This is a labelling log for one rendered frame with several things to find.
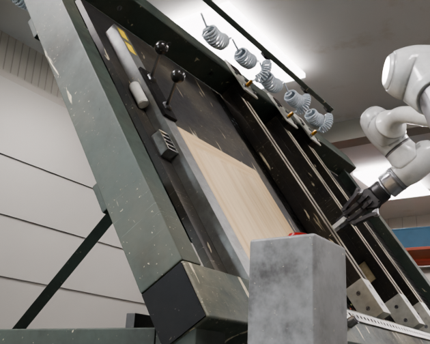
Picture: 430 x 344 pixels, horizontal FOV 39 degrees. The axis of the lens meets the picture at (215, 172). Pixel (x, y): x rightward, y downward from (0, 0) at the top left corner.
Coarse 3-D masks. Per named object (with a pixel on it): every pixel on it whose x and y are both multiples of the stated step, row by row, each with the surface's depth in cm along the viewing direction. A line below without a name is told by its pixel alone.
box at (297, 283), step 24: (264, 240) 98; (288, 240) 95; (312, 240) 93; (264, 264) 96; (288, 264) 94; (312, 264) 92; (336, 264) 98; (264, 288) 95; (288, 288) 93; (312, 288) 90; (336, 288) 96; (264, 312) 94; (288, 312) 91; (312, 312) 89; (336, 312) 95; (264, 336) 93; (288, 336) 90; (312, 336) 88; (336, 336) 94
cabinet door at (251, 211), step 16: (192, 144) 166; (208, 144) 178; (208, 160) 168; (224, 160) 179; (208, 176) 158; (224, 176) 169; (240, 176) 182; (256, 176) 194; (224, 192) 160; (240, 192) 171; (256, 192) 183; (224, 208) 150; (240, 208) 161; (256, 208) 172; (272, 208) 184; (240, 224) 153; (256, 224) 162; (272, 224) 174; (288, 224) 185; (240, 240) 144
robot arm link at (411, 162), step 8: (400, 144) 198; (408, 144) 198; (416, 144) 198; (424, 144) 196; (392, 152) 199; (400, 152) 197; (408, 152) 196; (416, 152) 196; (424, 152) 195; (392, 160) 199; (400, 160) 197; (408, 160) 196; (416, 160) 195; (424, 160) 195; (392, 168) 200; (400, 168) 197; (408, 168) 196; (416, 168) 195; (424, 168) 195; (400, 176) 198; (408, 176) 197; (416, 176) 196; (424, 176) 198; (408, 184) 199
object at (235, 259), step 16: (112, 32) 179; (128, 48) 174; (128, 64) 170; (160, 112) 157; (160, 128) 155; (176, 128) 158; (176, 144) 150; (176, 160) 149; (192, 160) 150; (192, 176) 144; (192, 192) 143; (208, 192) 143; (208, 208) 138; (208, 224) 137; (224, 224) 137; (224, 240) 133; (224, 256) 132; (240, 256) 131; (240, 272) 128
